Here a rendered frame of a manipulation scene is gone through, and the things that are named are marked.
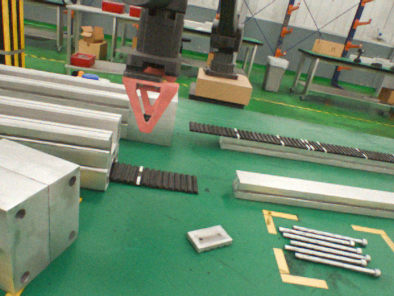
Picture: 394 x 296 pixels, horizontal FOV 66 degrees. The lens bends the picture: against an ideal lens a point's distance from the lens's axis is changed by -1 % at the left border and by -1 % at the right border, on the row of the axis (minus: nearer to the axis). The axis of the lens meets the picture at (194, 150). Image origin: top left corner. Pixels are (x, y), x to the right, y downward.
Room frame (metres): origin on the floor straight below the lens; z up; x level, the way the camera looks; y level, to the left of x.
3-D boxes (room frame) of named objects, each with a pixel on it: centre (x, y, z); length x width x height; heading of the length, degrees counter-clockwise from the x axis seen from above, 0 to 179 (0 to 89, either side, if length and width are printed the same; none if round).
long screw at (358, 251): (0.34, -0.20, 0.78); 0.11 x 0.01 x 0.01; 86
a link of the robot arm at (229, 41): (1.11, -0.04, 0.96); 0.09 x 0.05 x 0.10; 171
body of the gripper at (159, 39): (0.42, 0.07, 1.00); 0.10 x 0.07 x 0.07; 7
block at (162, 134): (0.62, 0.10, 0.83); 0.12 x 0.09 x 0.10; 7
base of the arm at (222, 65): (1.13, -0.04, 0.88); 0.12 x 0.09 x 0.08; 100
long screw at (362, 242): (0.36, -0.21, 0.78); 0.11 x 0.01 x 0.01; 88
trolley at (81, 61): (3.59, 1.23, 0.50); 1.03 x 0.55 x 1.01; 105
